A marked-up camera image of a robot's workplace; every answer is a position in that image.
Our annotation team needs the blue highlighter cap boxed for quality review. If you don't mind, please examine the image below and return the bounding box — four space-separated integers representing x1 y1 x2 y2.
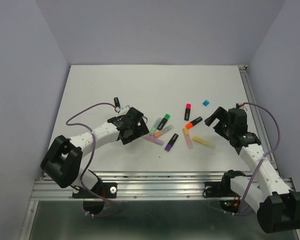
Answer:
202 100 210 106

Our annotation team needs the black highlighter green cap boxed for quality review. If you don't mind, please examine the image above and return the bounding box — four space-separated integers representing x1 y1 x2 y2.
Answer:
157 113 170 131

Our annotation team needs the aluminium rail right side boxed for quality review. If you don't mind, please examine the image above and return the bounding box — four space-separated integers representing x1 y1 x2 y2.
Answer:
238 65 278 173

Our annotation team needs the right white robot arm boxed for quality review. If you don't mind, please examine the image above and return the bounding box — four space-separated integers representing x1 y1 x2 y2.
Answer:
202 105 300 234

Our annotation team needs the pastel green highlighter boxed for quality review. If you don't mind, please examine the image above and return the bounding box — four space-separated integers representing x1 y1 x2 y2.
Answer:
149 117 162 136

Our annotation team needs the black highlighter pink cap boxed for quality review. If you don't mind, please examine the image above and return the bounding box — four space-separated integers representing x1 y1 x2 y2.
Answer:
184 103 192 121

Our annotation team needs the black highlighter purple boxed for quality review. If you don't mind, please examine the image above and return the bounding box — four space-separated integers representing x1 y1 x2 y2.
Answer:
164 133 179 152

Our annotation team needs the black highlighter orange cap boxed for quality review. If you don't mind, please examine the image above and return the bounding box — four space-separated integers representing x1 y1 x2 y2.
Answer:
185 116 203 129

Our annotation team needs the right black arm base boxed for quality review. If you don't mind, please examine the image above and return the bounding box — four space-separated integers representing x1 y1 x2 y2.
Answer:
202 181 243 198

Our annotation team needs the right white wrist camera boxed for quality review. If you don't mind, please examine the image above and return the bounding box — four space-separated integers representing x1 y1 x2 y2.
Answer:
235 103 248 112

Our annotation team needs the pastel purple highlighter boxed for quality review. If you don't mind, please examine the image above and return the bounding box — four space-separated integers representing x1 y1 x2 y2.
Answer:
142 135 164 146

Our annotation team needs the pastel orange highlighter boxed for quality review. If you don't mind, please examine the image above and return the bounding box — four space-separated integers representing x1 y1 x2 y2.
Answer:
153 124 174 138

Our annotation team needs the pastel pink highlighter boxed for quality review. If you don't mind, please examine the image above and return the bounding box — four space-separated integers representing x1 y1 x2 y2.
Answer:
182 127 193 149

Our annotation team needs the aluminium frame rail front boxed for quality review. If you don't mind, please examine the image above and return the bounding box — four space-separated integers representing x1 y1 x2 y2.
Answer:
29 171 299 201

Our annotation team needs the black highlighter blue tip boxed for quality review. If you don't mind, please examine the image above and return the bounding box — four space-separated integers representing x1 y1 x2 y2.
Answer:
113 97 121 109

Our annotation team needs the pastel yellow highlighter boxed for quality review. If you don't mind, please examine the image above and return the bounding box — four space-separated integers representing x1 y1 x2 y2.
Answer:
192 136 216 149

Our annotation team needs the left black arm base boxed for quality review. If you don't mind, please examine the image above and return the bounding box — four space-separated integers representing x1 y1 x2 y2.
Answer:
72 182 118 199

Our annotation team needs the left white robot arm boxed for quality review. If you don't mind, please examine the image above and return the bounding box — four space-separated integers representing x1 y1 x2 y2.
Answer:
40 106 149 197

